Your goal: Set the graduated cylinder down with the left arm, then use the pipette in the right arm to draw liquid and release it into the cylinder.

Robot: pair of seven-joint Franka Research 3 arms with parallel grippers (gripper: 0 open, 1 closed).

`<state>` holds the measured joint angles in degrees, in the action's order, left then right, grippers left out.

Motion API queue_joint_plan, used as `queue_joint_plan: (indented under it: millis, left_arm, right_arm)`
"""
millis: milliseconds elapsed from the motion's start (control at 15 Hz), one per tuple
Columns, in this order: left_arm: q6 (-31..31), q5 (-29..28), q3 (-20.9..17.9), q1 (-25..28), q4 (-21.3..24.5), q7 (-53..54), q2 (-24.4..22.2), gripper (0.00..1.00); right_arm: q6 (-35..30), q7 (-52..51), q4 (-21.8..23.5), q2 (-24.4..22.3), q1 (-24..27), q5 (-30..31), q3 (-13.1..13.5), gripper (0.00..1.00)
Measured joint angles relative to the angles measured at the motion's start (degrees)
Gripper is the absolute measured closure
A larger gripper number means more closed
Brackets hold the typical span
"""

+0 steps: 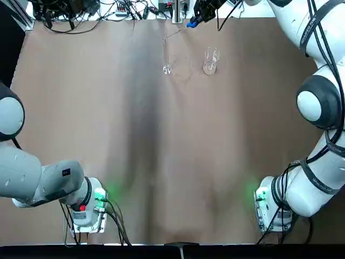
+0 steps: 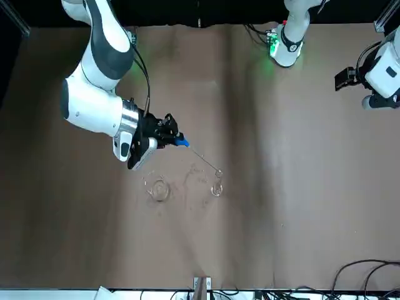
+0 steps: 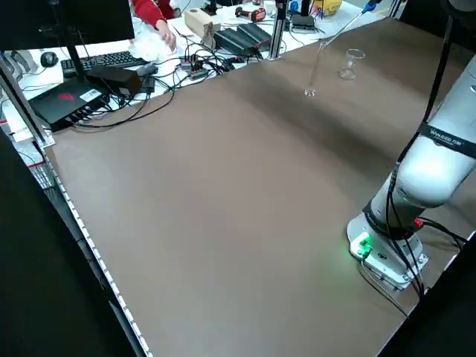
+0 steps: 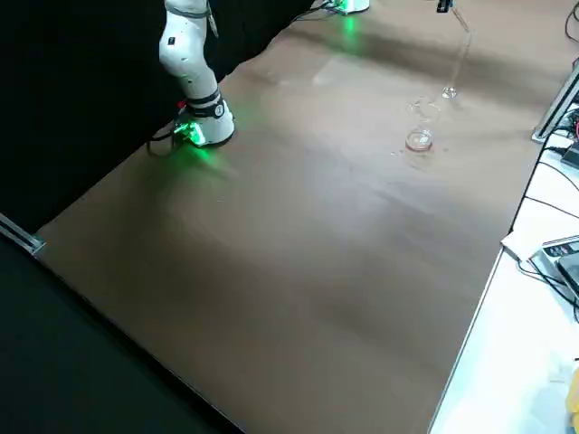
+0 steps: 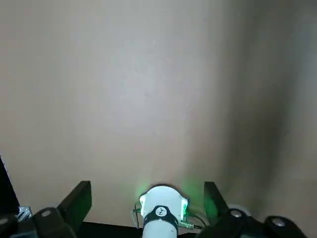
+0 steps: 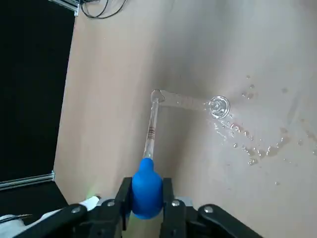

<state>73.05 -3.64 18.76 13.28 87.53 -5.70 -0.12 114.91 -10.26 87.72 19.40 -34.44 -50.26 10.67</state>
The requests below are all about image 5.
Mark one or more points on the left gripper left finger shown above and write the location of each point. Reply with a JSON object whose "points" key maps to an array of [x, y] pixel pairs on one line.
{"points": [[71, 205]]}

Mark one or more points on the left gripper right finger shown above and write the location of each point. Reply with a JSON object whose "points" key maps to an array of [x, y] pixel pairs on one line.
{"points": [[223, 223]]}

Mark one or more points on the aluminium frame rail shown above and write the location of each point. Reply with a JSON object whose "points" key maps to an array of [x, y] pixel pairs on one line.
{"points": [[24, 212]]}

